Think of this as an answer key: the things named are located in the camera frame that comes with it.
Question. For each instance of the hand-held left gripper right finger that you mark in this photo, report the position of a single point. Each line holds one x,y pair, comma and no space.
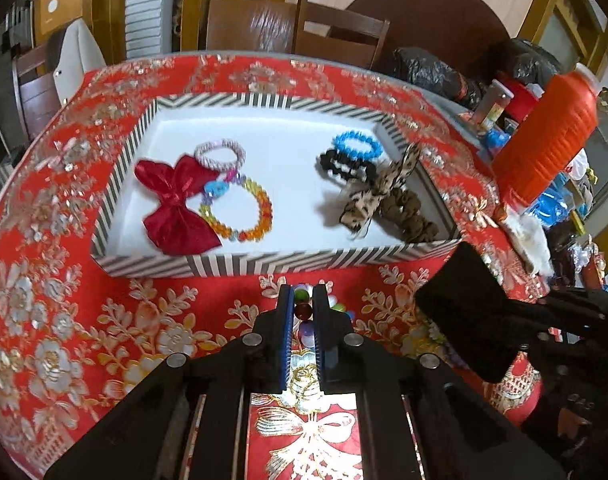
320,340

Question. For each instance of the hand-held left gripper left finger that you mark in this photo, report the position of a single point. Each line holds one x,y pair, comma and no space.
284,340

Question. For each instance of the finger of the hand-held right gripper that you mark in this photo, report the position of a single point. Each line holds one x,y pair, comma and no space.
469,310

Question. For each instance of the striped cardboard box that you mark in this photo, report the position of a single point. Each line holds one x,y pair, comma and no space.
294,195

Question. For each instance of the white cloth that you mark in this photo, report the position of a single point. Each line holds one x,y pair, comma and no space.
529,240

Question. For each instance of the brown scrunchie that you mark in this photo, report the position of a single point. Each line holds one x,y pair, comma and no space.
409,210

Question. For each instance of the leopard print bow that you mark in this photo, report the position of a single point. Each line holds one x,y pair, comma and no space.
364,205

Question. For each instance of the red satin bow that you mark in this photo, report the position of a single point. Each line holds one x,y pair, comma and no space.
176,210

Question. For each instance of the blue floral bag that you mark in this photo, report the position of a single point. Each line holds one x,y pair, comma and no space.
496,138

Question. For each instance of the glass jar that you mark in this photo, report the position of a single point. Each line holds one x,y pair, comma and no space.
494,105

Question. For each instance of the red floral tablecloth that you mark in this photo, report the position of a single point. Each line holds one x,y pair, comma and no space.
59,260

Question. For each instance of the black plastic bag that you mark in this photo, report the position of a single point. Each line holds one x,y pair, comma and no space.
429,72
529,62

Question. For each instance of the round brown tabletop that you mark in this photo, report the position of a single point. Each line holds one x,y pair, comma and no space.
434,15

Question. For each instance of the slatted wooden chair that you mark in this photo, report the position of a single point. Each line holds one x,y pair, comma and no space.
344,25

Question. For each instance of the glossy brown chair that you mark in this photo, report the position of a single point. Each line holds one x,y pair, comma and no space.
249,25

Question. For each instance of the dark brown chair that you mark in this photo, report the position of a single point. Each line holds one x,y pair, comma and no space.
36,100

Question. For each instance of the grey white chair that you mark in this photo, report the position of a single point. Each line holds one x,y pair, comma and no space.
79,60

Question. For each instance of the white corrugated panel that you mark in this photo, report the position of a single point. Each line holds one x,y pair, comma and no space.
146,10

